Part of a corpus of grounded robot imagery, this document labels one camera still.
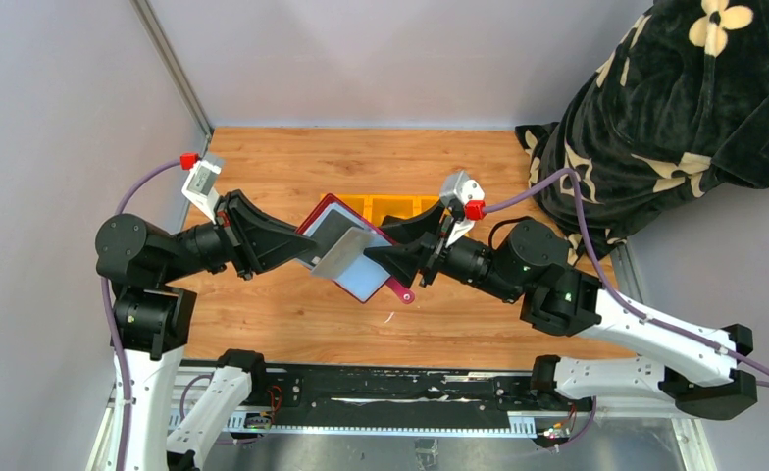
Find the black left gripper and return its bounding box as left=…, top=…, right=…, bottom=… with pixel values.
left=161, top=185, right=319, bottom=280

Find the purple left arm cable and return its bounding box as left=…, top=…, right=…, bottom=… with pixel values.
left=100, top=159, right=184, bottom=471

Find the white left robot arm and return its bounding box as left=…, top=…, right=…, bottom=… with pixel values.
left=95, top=190, right=316, bottom=470

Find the yellow bin with black holder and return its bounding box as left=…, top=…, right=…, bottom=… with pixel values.
left=363, top=194, right=421, bottom=226

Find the black floral blanket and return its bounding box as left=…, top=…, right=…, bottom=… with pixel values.
left=515, top=1, right=769, bottom=263

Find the silver card out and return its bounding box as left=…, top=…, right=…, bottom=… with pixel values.
left=311, top=227, right=373, bottom=280

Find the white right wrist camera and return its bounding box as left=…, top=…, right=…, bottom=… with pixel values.
left=439, top=170, right=486, bottom=247

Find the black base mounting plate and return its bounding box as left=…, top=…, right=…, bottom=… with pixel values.
left=241, top=363, right=591, bottom=431

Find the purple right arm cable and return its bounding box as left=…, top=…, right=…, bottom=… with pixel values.
left=482, top=167, right=769, bottom=449

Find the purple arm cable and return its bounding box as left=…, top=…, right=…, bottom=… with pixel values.
left=100, top=159, right=184, bottom=471
left=482, top=167, right=769, bottom=449

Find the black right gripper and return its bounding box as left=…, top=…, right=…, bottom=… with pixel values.
left=363, top=201, right=524, bottom=306

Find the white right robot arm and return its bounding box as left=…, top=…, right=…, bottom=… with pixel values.
left=365, top=207, right=758, bottom=421

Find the red leather card holder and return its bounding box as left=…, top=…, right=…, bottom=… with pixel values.
left=293, top=193, right=417, bottom=307

